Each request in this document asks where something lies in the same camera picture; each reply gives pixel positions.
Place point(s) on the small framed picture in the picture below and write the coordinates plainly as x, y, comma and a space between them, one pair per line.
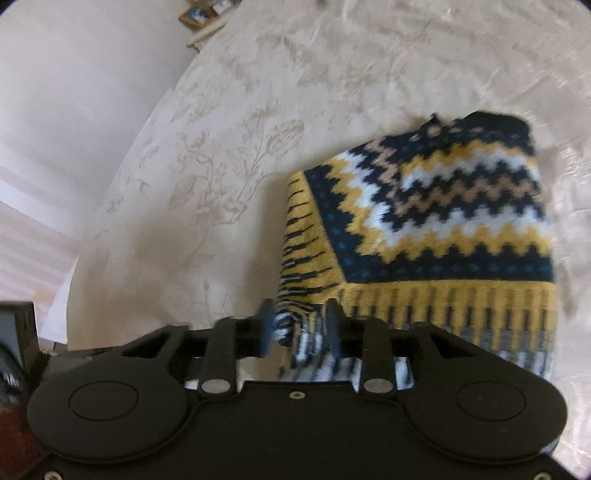
224, 5

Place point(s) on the dark box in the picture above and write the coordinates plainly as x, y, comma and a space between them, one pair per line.
16, 350

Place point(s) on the cream floral bedspread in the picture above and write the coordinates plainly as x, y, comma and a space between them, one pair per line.
231, 161

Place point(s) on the cream bedside table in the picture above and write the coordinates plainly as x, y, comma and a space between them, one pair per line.
205, 37

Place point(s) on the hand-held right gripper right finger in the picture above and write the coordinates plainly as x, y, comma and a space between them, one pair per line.
333, 333

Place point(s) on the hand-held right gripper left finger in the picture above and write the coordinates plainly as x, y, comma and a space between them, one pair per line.
266, 328

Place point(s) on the gold framed picture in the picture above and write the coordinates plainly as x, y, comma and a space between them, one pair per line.
196, 16

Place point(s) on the navy yellow zigzag knit sweater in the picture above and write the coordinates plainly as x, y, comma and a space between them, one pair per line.
438, 207

